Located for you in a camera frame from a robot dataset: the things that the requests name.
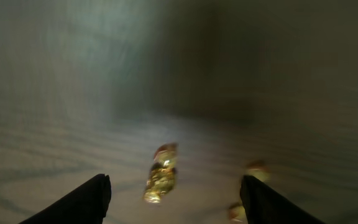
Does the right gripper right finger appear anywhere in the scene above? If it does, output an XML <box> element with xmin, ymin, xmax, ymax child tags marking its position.
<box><xmin>239</xmin><ymin>174</ymin><xmax>326</xmax><ymax>224</ymax></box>

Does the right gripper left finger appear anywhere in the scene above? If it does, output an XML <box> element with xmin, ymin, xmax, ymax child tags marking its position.
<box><xmin>19</xmin><ymin>173</ymin><xmax>112</xmax><ymax>224</ymax></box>

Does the gold candy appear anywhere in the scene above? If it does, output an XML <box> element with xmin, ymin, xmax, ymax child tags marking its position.
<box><xmin>227</xmin><ymin>160</ymin><xmax>270</xmax><ymax>223</ymax></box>
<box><xmin>142</xmin><ymin>142</ymin><xmax>179</xmax><ymax>205</ymax></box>

